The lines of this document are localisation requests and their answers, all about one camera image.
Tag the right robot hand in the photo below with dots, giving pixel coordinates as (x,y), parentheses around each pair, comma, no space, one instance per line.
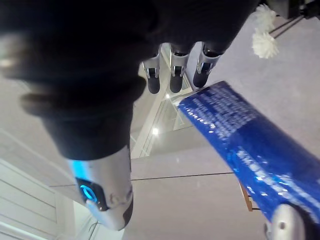
(82,62)

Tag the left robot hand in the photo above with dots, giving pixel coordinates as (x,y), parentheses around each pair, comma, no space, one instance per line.
(287,222)

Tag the blue toothpaste tube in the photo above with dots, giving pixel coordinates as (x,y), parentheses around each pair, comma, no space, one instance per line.
(255,140)

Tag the white slatted cabinet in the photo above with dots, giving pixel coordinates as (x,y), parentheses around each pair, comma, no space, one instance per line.
(27,197)

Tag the white fluffy pompom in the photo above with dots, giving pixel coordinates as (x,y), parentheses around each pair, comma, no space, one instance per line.
(265,16)
(265,43)

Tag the black tripod stand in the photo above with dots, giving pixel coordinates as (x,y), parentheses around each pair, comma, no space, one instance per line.
(303,10)

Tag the brown wooden frame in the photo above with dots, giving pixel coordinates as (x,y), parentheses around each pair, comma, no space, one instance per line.
(247,200)

